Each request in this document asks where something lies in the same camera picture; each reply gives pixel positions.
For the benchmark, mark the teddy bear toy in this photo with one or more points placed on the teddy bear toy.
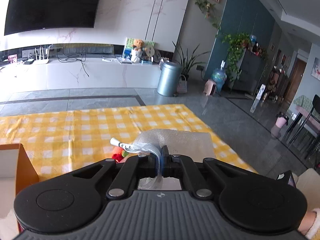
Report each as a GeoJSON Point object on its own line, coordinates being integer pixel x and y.
{"type": "Point", "coordinates": [137, 50]}

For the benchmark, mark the blue water jug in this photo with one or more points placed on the blue water jug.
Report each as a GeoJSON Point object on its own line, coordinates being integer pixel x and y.
{"type": "Point", "coordinates": [219, 76]}

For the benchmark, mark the white tv cabinet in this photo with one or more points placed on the white tv cabinet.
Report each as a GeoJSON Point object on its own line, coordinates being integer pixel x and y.
{"type": "Point", "coordinates": [93, 73]}

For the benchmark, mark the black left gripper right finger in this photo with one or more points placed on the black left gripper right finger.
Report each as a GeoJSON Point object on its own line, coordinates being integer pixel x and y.
{"type": "Point", "coordinates": [249, 201]}

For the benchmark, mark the hanging vine plant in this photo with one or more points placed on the hanging vine plant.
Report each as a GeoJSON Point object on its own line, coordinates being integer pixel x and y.
{"type": "Point", "coordinates": [236, 42]}

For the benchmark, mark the silver metal trash can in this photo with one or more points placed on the silver metal trash can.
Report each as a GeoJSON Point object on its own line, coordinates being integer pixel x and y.
{"type": "Point", "coordinates": [168, 81]}

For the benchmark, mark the orange crochet toy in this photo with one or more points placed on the orange crochet toy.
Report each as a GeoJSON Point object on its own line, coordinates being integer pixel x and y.
{"type": "Point", "coordinates": [119, 154]}

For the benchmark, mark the potted green leafy plant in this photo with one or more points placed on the potted green leafy plant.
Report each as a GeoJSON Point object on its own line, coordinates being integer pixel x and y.
{"type": "Point", "coordinates": [187, 60]}

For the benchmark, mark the clear mesh gift bag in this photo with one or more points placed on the clear mesh gift bag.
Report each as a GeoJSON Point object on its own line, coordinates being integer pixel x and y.
{"type": "Point", "coordinates": [193, 144]}

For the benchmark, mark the pink small heater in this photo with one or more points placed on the pink small heater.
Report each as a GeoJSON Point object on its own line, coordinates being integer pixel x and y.
{"type": "Point", "coordinates": [210, 88]}

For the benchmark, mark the black television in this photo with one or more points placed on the black television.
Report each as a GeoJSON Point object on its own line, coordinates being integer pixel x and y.
{"type": "Point", "coordinates": [27, 15]}

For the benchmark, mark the white wifi router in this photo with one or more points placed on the white wifi router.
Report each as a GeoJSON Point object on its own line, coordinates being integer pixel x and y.
{"type": "Point", "coordinates": [42, 55]}

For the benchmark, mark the dark grey cabinet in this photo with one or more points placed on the dark grey cabinet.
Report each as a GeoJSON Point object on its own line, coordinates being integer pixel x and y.
{"type": "Point", "coordinates": [251, 70]}

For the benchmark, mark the yellow checkered tablecloth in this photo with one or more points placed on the yellow checkered tablecloth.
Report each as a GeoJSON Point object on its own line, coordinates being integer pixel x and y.
{"type": "Point", "coordinates": [59, 142]}

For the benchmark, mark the white orange cardboard box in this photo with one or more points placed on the white orange cardboard box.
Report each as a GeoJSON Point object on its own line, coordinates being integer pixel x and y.
{"type": "Point", "coordinates": [17, 173]}

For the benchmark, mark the person's right hand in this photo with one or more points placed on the person's right hand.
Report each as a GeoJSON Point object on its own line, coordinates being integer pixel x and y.
{"type": "Point", "coordinates": [307, 222]}

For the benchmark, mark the wicker basket bag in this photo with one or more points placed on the wicker basket bag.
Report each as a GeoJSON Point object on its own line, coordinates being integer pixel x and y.
{"type": "Point", "coordinates": [182, 85]}

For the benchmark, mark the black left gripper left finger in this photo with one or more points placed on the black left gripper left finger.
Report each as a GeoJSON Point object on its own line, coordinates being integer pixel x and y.
{"type": "Point", "coordinates": [73, 200]}

